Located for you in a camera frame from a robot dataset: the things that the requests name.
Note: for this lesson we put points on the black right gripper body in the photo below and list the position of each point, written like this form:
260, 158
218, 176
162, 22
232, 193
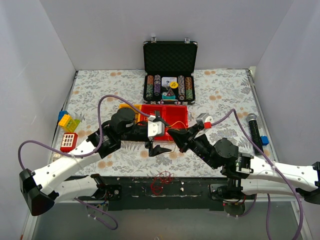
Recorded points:
189, 141

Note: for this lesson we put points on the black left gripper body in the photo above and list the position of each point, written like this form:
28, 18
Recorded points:
151, 139

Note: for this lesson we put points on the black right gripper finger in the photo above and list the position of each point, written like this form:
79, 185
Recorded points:
182, 140
179, 132

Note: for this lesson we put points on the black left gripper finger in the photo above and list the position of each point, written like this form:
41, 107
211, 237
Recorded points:
158, 118
156, 150

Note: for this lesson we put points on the red plastic bin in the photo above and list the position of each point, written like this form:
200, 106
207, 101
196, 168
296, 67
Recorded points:
176, 117
151, 109

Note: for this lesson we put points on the yellow plastic bin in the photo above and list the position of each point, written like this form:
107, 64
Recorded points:
136, 106

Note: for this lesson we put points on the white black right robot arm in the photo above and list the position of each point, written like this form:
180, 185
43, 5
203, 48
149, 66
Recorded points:
248, 174

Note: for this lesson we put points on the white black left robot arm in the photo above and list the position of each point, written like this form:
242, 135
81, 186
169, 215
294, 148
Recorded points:
46, 186

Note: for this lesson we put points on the black poker chip case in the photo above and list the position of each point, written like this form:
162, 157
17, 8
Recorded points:
169, 68

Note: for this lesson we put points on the floral table mat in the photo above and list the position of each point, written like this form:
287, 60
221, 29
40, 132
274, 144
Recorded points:
226, 94

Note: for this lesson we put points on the black handheld microphone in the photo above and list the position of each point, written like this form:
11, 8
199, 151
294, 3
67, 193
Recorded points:
254, 130

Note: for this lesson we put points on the blue toy brick right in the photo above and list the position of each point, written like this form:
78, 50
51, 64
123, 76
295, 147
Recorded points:
264, 140

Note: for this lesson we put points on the blue toy brick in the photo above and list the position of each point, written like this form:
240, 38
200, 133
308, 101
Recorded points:
264, 140
61, 114

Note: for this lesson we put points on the red white toy house block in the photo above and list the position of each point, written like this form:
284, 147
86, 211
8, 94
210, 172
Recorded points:
69, 142

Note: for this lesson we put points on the blue toy brick left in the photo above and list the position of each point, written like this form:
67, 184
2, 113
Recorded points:
61, 114

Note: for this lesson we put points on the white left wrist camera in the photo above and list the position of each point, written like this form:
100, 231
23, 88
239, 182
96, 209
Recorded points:
154, 129

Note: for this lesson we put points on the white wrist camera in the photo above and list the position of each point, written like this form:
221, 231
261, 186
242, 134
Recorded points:
206, 119
154, 129

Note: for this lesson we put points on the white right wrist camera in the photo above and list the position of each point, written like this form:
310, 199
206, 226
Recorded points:
206, 119

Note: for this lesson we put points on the aluminium frame rail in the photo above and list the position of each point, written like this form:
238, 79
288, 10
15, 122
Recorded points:
275, 198

